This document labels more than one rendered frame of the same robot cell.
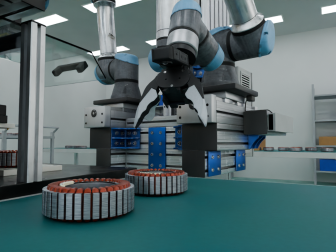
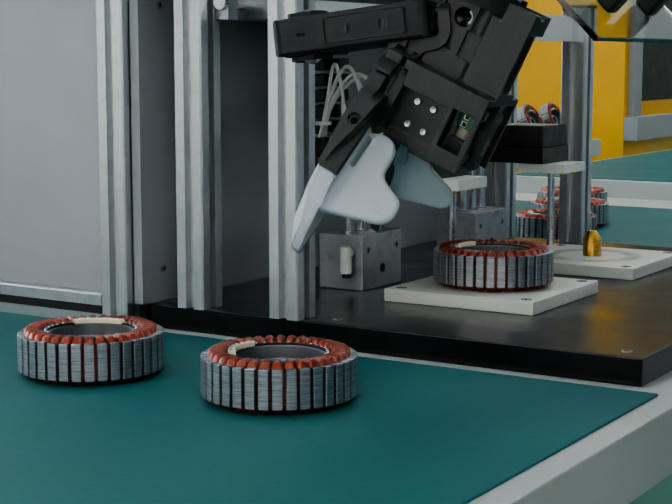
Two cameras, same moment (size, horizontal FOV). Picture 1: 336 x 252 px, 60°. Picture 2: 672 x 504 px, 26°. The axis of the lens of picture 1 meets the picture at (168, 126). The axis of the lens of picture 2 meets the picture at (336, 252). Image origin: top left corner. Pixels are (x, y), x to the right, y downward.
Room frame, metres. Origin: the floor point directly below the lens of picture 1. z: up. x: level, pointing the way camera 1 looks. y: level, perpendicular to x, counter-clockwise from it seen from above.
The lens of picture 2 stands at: (0.64, -0.99, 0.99)
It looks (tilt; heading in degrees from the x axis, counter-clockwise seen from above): 8 degrees down; 94
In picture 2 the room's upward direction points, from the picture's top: straight up
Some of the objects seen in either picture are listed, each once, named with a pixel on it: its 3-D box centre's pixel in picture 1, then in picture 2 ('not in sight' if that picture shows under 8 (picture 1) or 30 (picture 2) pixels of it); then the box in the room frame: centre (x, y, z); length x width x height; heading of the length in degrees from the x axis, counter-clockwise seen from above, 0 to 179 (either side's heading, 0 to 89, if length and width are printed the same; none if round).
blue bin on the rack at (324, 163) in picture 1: (327, 164); not in sight; (5.88, -3.21, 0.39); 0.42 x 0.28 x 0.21; 153
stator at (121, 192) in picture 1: (89, 197); (91, 348); (0.37, 0.10, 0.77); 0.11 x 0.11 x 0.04
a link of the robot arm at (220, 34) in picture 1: (220, 47); not in sight; (1.10, -0.20, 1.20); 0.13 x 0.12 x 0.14; 51
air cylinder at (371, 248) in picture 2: not in sight; (360, 256); (0.57, 0.43, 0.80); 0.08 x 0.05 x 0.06; 62
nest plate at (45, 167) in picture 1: (14, 168); (492, 290); (0.69, 0.36, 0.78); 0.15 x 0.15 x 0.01; 62
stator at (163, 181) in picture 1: (156, 181); (279, 372); (0.53, 0.02, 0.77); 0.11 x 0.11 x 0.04
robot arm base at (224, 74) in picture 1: (219, 77); not in sight; (1.11, -0.20, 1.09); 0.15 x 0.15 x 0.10
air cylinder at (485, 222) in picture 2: not in sight; (471, 232); (0.68, 0.64, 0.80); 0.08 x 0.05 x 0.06; 62
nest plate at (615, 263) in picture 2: not in sight; (591, 260); (0.81, 0.58, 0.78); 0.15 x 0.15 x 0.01; 62
